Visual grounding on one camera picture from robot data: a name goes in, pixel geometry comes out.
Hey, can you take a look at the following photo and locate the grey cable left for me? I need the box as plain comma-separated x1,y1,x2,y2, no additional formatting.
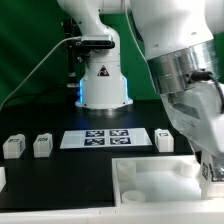
0,35,83,111

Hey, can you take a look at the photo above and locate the white front wall strip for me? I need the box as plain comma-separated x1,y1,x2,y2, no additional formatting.
0,200,224,224

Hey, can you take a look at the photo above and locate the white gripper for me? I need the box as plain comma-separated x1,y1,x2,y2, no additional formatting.
161,81,224,158

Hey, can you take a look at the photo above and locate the white marker sheet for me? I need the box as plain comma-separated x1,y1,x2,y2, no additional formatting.
60,128,152,149

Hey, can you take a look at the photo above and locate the grey cable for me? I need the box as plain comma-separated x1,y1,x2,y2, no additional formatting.
123,0,224,114
0,35,83,111

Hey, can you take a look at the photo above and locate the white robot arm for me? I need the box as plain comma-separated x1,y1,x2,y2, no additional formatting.
57,0,224,158

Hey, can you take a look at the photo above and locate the white obstacle block left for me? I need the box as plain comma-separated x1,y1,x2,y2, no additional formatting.
0,167,6,193

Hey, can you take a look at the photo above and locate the grey cable right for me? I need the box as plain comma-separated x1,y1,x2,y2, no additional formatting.
123,0,224,114

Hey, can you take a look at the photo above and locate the white square table top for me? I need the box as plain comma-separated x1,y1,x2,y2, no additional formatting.
112,155,224,212

